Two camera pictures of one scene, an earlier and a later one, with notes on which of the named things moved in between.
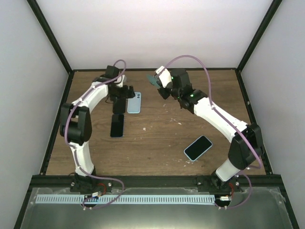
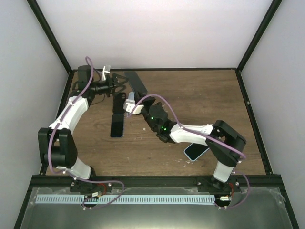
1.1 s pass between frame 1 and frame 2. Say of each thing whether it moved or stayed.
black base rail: stayed
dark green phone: moved
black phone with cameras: stayed
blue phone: stayed
